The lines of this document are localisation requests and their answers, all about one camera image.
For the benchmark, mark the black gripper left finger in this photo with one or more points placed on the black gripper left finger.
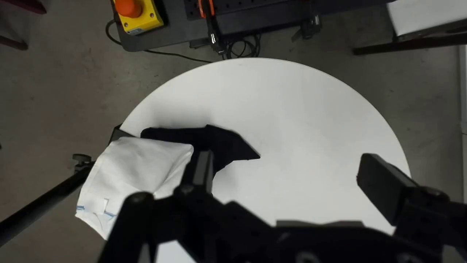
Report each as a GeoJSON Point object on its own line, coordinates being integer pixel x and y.
{"type": "Point", "coordinates": [205, 170]}

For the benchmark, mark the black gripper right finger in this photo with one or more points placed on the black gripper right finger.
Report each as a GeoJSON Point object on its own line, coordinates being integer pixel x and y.
{"type": "Point", "coordinates": [387, 187]}

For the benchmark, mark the white towel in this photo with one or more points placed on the white towel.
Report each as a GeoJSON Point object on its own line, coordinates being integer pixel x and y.
{"type": "Point", "coordinates": [132, 170]}

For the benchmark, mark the dark floor stand leg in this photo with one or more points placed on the dark floor stand leg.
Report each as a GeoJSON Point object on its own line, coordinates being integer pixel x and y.
{"type": "Point", "coordinates": [14, 41]}

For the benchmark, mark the black perforated breadboard base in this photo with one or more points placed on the black perforated breadboard base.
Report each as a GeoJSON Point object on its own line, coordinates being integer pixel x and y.
{"type": "Point", "coordinates": [253, 15]}

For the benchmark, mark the black pole with table clamp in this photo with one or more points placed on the black pole with table clamp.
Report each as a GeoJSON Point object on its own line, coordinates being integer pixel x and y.
{"type": "Point", "coordinates": [44, 202]}

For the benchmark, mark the yellow emergency stop orange button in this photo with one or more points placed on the yellow emergency stop orange button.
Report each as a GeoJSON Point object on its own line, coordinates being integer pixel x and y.
{"type": "Point", "coordinates": [139, 15]}

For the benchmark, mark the white panel with dark edge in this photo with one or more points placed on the white panel with dark edge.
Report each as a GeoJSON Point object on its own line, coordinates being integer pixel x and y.
{"type": "Point", "coordinates": [428, 15]}

